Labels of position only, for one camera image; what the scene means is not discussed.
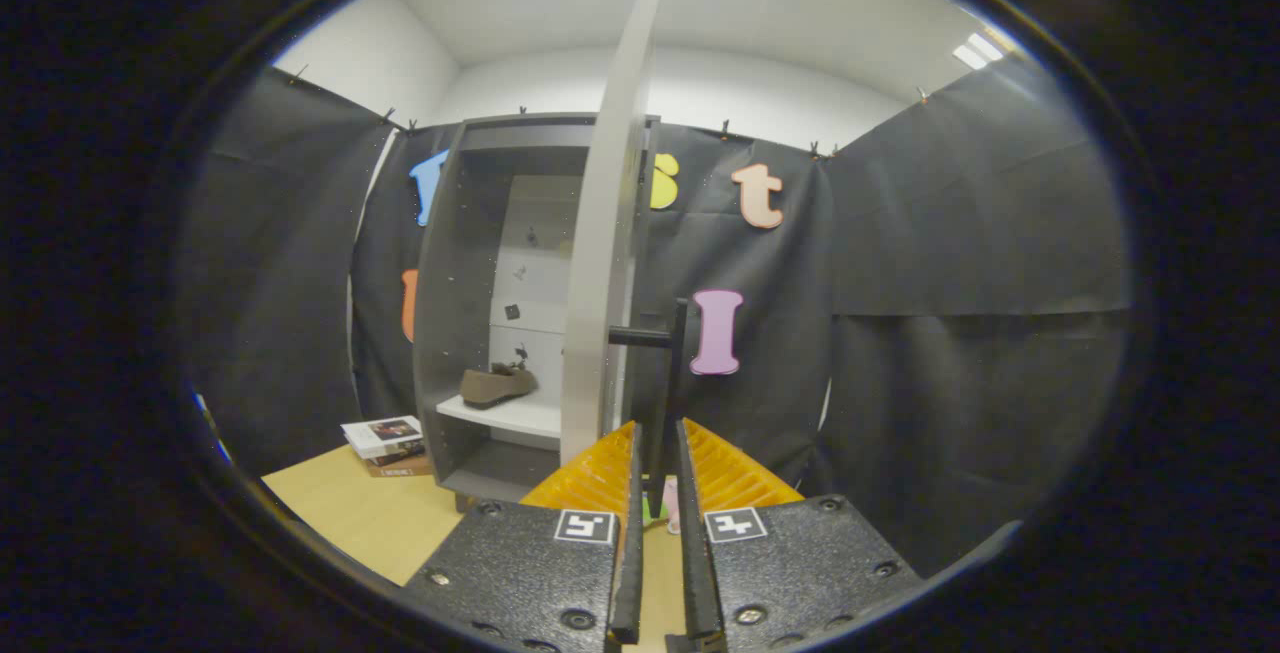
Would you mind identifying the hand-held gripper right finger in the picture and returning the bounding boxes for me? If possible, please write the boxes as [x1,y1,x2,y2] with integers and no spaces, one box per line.
[665,417,923,653]

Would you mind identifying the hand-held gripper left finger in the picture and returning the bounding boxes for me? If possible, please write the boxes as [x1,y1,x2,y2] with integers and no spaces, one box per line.
[400,420,646,653]

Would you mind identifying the black door handle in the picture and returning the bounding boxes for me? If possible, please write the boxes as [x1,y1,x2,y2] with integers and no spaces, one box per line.
[608,298,689,519]

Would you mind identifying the brown fluffy shoe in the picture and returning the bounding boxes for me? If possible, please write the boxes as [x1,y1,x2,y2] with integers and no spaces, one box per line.
[459,363,539,410]

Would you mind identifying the grey shoe cabinet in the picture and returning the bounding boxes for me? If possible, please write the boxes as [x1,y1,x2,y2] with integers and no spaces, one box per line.
[412,113,661,514]

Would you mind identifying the pink and green plush toy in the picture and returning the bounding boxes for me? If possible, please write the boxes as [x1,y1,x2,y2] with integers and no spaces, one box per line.
[643,476,683,536]

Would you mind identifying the brown cover book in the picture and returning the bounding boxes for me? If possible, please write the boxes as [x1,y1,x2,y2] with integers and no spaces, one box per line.
[365,448,436,479]

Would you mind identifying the black backdrop cloth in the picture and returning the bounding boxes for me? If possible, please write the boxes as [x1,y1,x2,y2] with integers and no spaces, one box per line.
[175,53,1136,579]

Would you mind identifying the small ceiling light panel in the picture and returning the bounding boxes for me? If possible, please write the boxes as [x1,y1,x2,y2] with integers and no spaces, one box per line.
[952,31,1006,71]

